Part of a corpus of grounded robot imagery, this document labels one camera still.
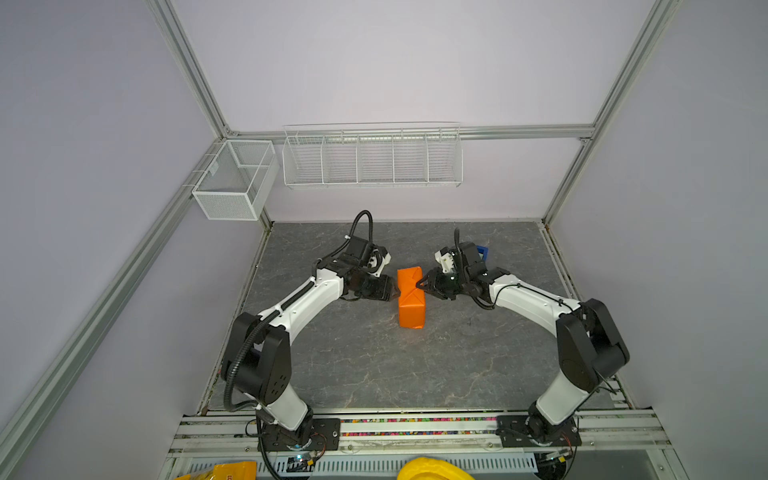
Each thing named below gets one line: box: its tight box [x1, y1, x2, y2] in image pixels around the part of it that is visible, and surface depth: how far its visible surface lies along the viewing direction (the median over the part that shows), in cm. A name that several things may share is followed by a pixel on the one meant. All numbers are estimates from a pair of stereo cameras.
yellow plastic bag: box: [174, 461, 257, 480], surface depth 68 cm
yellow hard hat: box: [396, 457, 475, 480], surface depth 67 cm
